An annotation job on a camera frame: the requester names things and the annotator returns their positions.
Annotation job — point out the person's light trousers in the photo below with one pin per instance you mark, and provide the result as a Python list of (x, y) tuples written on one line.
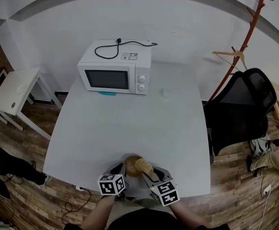
[(127, 205)]

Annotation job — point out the light wooden clothes hanger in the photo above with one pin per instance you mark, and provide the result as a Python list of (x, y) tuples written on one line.
[(235, 54)]

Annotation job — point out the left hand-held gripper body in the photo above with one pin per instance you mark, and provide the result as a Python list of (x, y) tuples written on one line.
[(110, 184)]

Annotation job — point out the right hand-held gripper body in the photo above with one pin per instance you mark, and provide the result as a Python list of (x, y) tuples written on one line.
[(164, 193)]

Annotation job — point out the white wall socket strip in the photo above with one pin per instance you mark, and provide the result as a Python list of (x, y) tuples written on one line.
[(79, 188)]

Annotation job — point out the yellow sponge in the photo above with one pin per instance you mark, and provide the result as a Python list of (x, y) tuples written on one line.
[(144, 166)]

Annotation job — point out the person's right forearm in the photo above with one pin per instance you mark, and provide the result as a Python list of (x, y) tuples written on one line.
[(187, 214)]

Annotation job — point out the black and white backpack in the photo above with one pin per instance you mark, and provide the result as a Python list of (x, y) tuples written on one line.
[(258, 147)]

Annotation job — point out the white side table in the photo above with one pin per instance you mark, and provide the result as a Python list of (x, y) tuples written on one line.
[(15, 90)]

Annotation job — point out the brown wooden bowl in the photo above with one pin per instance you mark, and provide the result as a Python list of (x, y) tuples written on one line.
[(130, 166)]

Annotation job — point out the white microwave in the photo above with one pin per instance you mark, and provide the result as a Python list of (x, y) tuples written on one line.
[(113, 73)]

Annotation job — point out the white power strip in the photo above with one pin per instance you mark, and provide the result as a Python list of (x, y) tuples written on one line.
[(267, 190)]

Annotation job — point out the brown wooden coat rack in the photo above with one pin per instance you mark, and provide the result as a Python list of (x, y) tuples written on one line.
[(245, 44)]

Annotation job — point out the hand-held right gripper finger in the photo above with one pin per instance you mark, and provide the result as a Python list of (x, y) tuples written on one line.
[(148, 181), (166, 172)]

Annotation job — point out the black mesh office chair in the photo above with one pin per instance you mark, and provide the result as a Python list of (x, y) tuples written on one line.
[(237, 118)]

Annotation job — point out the teal flat item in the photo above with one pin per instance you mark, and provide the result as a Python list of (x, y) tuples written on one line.
[(107, 93)]

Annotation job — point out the person's black shirt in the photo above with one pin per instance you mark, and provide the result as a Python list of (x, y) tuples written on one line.
[(144, 220)]

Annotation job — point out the person's left forearm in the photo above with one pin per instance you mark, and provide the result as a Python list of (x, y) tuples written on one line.
[(98, 214)]

